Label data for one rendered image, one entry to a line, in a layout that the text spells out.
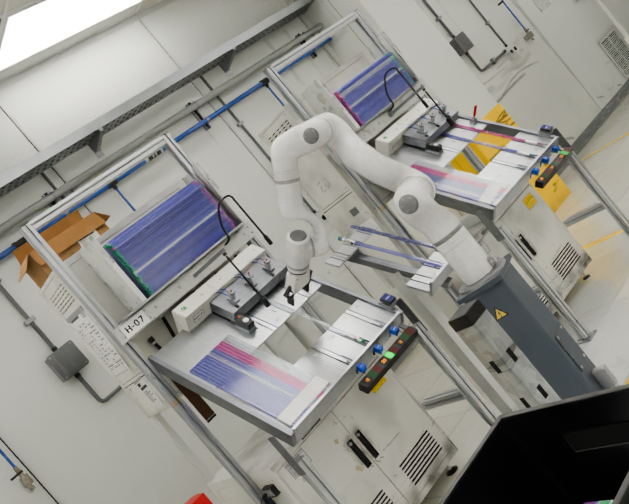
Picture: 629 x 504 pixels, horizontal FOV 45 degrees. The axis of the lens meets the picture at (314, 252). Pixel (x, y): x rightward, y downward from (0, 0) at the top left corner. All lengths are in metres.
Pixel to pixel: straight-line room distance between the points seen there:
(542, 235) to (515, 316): 1.56
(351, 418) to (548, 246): 1.56
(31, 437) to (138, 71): 2.44
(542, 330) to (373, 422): 0.88
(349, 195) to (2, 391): 2.08
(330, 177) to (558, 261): 1.26
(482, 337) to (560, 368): 1.90
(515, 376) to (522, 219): 3.28
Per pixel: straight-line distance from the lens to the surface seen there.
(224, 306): 3.07
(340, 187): 3.96
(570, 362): 2.69
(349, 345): 2.89
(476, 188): 3.63
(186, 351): 3.02
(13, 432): 4.37
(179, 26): 5.68
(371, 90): 4.03
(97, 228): 3.48
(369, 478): 3.14
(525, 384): 0.82
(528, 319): 2.62
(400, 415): 3.26
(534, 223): 4.14
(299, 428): 2.65
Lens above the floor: 1.29
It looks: 3 degrees down
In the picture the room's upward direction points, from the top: 40 degrees counter-clockwise
